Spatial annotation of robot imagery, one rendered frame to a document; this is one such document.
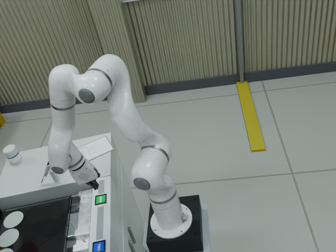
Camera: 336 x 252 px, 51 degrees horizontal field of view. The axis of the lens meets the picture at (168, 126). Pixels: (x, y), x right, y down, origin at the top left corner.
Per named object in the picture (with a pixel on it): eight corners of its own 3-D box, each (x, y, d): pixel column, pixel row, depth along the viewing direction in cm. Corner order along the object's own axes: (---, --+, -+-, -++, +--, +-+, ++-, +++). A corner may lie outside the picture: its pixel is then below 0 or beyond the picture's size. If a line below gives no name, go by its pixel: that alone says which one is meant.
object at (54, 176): (48, 185, 181) (37, 167, 173) (49, 180, 184) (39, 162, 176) (59, 183, 181) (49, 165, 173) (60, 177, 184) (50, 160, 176)
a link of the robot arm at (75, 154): (78, 165, 146) (83, 149, 152) (60, 144, 138) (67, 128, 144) (61, 169, 148) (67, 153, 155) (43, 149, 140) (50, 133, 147)
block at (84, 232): (76, 239, 162) (74, 236, 161) (76, 233, 165) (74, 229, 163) (92, 236, 162) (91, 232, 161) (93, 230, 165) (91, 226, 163)
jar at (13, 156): (8, 166, 199) (1, 154, 193) (11, 157, 205) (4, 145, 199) (21, 163, 199) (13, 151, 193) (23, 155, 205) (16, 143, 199)
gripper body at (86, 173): (64, 172, 150) (78, 188, 156) (85, 163, 148) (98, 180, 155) (66, 160, 155) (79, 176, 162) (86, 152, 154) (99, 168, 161)
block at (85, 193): (80, 199, 182) (78, 195, 180) (80, 194, 184) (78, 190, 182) (95, 196, 181) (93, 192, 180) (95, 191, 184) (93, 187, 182)
